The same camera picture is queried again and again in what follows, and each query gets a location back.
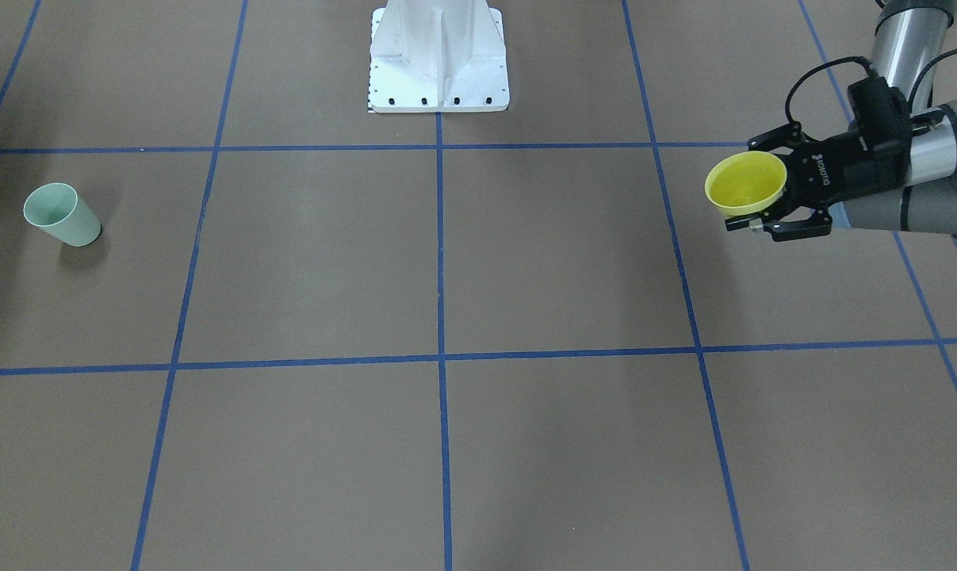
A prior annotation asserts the yellow plastic cup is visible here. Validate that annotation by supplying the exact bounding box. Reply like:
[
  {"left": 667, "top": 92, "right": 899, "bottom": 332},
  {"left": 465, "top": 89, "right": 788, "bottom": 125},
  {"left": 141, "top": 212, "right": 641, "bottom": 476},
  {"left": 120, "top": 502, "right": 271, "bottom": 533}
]
[{"left": 703, "top": 151, "right": 787, "bottom": 218}]

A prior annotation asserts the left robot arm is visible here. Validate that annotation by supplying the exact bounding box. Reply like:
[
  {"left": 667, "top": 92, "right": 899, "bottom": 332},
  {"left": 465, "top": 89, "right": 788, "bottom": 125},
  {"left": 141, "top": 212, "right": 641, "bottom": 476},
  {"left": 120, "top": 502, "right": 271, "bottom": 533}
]
[{"left": 703, "top": 1, "right": 957, "bottom": 248}]

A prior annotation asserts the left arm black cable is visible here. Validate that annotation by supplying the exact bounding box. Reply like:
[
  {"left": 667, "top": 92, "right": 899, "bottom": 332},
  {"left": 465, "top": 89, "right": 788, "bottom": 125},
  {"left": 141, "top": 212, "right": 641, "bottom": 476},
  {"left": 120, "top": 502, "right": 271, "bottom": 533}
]
[{"left": 785, "top": 48, "right": 957, "bottom": 128}]

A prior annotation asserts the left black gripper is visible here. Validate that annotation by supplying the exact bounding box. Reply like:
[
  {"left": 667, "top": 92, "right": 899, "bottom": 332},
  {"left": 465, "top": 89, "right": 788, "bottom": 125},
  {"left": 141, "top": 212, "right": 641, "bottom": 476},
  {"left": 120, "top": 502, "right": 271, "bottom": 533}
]
[{"left": 724, "top": 121, "right": 912, "bottom": 243}]

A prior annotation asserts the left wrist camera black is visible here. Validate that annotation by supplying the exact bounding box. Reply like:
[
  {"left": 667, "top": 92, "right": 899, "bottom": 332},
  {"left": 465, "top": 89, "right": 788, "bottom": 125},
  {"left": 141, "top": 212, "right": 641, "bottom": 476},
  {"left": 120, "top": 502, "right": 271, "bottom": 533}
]
[{"left": 847, "top": 75, "right": 913, "bottom": 158}]

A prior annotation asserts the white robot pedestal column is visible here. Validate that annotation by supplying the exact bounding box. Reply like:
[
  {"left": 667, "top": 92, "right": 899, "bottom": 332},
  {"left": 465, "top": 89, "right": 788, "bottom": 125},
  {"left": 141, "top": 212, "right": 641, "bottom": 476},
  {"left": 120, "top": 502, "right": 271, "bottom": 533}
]
[{"left": 367, "top": 1, "right": 511, "bottom": 113}]

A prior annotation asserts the green plastic cup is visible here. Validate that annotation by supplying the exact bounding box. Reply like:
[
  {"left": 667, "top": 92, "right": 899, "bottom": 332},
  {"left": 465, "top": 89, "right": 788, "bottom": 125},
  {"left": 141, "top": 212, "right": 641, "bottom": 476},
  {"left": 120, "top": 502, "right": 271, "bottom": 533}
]
[{"left": 22, "top": 183, "right": 102, "bottom": 248}]

